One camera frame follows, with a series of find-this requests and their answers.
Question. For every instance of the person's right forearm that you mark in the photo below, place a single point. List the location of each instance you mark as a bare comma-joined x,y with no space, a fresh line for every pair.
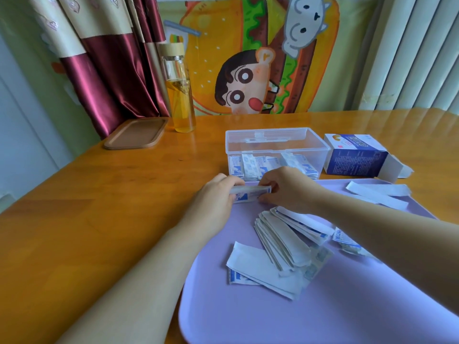
391,232

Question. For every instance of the person's left forearm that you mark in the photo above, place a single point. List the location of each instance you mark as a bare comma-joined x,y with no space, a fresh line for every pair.
132,286

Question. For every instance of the cartoon burger wall cloth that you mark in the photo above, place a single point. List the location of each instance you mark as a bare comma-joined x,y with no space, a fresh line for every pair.
258,53

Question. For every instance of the clear plastic storage box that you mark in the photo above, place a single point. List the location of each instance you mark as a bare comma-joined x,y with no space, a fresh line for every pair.
276,146

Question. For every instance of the person's left hand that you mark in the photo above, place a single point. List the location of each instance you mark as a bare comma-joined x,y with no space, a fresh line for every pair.
211,205

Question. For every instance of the brown rectangular tray lid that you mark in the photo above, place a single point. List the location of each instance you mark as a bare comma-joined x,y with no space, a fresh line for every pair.
136,133

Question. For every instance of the person's right thumb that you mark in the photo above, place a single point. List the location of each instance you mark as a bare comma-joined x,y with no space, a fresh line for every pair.
266,199

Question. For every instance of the bandage strips in clear box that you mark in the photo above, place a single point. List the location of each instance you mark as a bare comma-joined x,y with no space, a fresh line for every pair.
272,166

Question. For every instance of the pile of loose bandage strips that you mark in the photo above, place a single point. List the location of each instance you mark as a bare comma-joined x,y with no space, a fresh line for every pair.
287,247

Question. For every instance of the blue and white bandage carton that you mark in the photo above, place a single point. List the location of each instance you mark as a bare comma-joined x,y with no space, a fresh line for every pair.
356,155

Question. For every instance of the glass bottle with bamboo lid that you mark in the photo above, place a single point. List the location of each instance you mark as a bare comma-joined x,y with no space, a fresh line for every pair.
178,93

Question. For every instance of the purple silicone mat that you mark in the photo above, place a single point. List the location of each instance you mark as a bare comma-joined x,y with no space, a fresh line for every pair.
322,290

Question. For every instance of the person's left thumb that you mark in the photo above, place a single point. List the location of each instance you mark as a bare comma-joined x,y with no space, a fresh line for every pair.
235,181

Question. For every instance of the stack of bandage strips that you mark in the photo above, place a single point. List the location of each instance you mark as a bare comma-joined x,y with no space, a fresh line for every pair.
250,193

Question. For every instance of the maroon and beige curtain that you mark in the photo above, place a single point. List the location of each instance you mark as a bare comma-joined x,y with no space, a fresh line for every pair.
104,57

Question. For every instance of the white bandage strip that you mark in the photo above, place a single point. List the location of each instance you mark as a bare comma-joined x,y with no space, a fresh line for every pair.
394,189
376,196

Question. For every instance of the person's right hand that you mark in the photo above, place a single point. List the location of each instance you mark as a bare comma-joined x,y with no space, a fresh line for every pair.
290,189

